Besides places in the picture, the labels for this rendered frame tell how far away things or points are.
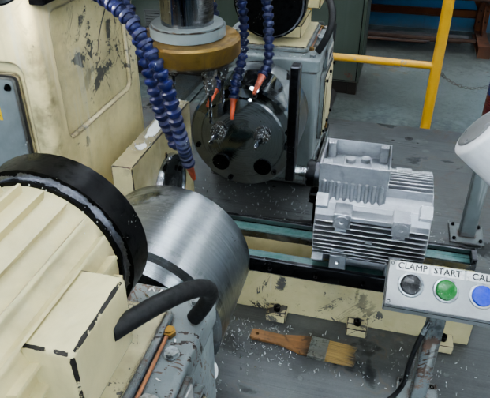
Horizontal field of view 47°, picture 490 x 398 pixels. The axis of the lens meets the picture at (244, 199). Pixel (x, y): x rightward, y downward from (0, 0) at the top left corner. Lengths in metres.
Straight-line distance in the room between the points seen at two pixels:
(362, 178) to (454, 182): 0.73
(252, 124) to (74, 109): 0.41
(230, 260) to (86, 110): 0.43
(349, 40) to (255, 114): 2.95
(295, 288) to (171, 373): 0.57
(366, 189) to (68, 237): 0.62
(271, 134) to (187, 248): 0.55
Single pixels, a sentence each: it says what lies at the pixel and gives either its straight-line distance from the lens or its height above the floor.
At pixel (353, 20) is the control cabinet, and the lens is 4.14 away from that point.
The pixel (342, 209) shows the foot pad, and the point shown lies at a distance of 1.00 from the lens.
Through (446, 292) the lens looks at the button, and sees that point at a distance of 0.88.
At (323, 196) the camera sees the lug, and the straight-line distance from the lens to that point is 1.01.
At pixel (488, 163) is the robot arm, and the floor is 1.26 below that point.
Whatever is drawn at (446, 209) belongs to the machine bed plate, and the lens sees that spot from 1.57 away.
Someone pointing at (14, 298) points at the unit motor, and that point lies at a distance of 0.46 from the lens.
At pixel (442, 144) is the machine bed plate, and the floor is 0.80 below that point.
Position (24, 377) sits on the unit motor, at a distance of 0.46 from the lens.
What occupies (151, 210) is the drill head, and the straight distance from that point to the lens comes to 0.84.
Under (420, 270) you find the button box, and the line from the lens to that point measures 0.89.
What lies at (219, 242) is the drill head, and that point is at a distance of 0.84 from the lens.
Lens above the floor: 1.63
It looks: 33 degrees down
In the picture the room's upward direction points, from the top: straight up
